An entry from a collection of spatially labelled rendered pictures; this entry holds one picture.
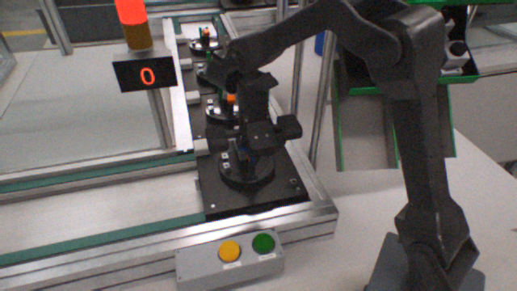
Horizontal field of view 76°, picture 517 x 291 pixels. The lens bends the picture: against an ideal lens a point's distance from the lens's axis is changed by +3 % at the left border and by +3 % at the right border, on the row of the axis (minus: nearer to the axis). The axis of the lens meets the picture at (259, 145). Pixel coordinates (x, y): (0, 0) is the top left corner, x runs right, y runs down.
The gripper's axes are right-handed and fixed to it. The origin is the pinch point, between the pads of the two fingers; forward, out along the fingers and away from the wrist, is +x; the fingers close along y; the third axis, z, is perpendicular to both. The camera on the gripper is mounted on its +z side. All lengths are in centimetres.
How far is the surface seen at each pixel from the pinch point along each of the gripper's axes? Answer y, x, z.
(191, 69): -8, 12, -65
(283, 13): 44, 12, -117
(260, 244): -2.3, 12.3, 13.7
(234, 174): -3.7, 10.4, -5.1
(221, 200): -7.8, 12.4, 0.3
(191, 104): -10.8, 12.0, -41.0
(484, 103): 130, 45, -56
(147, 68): -18.6, -12.8, -17.4
